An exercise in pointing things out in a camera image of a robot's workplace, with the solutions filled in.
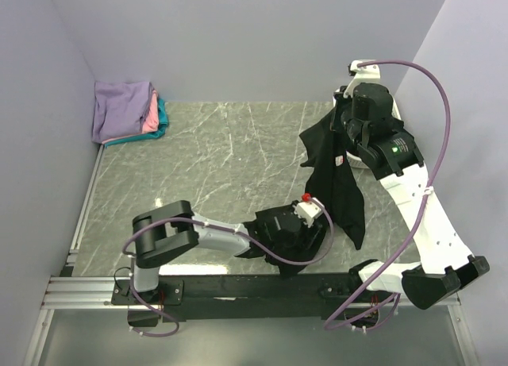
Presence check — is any black t-shirt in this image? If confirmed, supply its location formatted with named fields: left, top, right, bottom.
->
left=239, top=111, right=366, bottom=278

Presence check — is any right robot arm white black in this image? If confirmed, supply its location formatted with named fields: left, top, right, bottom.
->
left=332, top=83, right=490, bottom=310

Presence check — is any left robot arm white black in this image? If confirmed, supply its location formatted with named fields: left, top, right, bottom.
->
left=130, top=200, right=328, bottom=304

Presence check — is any white perforated laundry basket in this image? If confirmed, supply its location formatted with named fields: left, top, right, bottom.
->
left=332, top=97, right=402, bottom=171

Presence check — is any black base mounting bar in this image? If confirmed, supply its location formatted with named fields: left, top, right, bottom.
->
left=110, top=272, right=400, bottom=329

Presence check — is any folded teal t-shirt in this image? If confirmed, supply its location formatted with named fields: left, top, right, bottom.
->
left=102, top=98, right=169, bottom=147

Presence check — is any folded pink t-shirt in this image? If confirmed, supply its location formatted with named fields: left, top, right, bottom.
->
left=102, top=91, right=160, bottom=146

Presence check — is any folded lavender t-shirt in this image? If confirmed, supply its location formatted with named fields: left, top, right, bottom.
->
left=91, top=82, right=154, bottom=144

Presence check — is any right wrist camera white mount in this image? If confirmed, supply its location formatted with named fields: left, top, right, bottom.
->
left=343, top=60, right=381, bottom=98

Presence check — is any aluminium extrusion rail frame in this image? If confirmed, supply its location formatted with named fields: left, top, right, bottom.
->
left=23, top=148, right=479, bottom=365

